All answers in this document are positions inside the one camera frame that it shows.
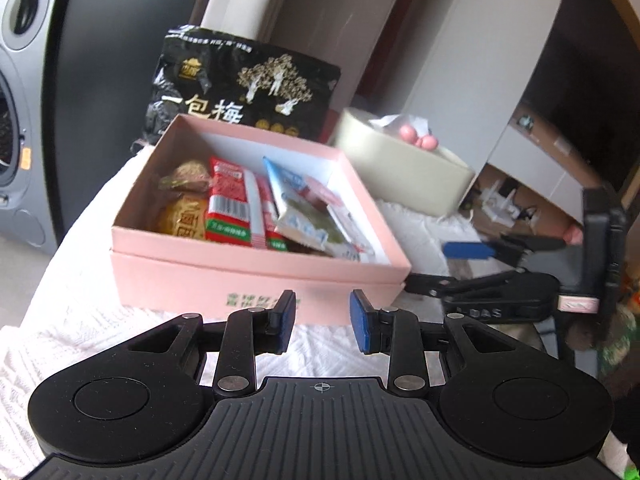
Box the pink white snack packet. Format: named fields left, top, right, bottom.
left=305, top=177, right=376, bottom=263

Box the white knitted cloth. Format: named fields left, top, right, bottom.
left=0, top=152, right=501, bottom=466

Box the pink cardboard box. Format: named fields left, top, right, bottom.
left=109, top=112, right=413, bottom=326

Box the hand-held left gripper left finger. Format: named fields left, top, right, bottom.
left=127, top=289, right=298, bottom=395

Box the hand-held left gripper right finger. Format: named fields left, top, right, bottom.
left=349, top=287, right=516, bottom=395

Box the small red green packet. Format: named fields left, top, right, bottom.
left=255, top=175, right=290, bottom=253
left=205, top=156, right=268, bottom=248

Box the white board panel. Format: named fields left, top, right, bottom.
left=400, top=0, right=576, bottom=171

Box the cream tissue holder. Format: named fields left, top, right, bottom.
left=332, top=107, right=476, bottom=218

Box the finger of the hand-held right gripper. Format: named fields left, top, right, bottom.
left=402, top=269, right=533, bottom=301
left=442, top=234, right=569, bottom=267

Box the brown wooden door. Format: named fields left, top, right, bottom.
left=350, top=0, right=451, bottom=98

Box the golden pastry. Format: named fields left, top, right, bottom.
left=150, top=192, right=211, bottom=241

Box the grey washing machine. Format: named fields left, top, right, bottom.
left=0, top=0, right=216, bottom=256

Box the pink round ornament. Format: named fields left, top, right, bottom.
left=399, top=124, right=441, bottom=152

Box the white low shelf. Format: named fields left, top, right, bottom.
left=475, top=122, right=593, bottom=233

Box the black gold snack bag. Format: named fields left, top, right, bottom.
left=131, top=25, right=343, bottom=153

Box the blue white snack packet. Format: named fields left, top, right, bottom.
left=262, top=156, right=346, bottom=252

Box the brown round snack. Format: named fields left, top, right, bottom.
left=159, top=160, right=213, bottom=193

